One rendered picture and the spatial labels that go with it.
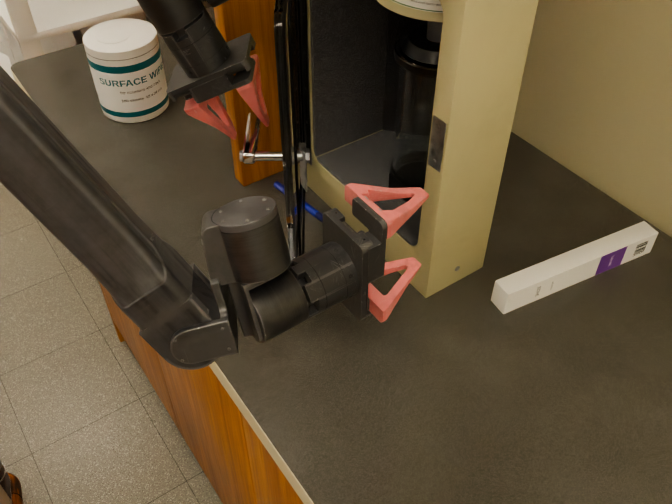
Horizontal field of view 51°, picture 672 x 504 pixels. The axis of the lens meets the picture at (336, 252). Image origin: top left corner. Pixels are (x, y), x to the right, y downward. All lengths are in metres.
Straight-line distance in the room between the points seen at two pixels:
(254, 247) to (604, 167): 0.81
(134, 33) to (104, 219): 0.81
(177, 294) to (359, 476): 0.35
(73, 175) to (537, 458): 0.60
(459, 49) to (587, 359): 0.45
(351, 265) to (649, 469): 0.45
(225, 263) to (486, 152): 0.41
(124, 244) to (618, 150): 0.87
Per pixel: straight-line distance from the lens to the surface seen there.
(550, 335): 1.00
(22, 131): 0.58
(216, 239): 0.60
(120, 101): 1.36
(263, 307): 0.62
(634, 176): 1.25
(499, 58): 0.82
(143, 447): 2.01
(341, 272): 0.65
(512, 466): 0.87
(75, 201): 0.59
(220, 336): 0.62
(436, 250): 0.95
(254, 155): 0.81
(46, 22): 1.87
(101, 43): 1.35
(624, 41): 1.18
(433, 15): 0.84
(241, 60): 0.78
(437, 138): 0.84
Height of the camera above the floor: 1.68
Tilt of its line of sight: 44 degrees down
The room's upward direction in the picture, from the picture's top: straight up
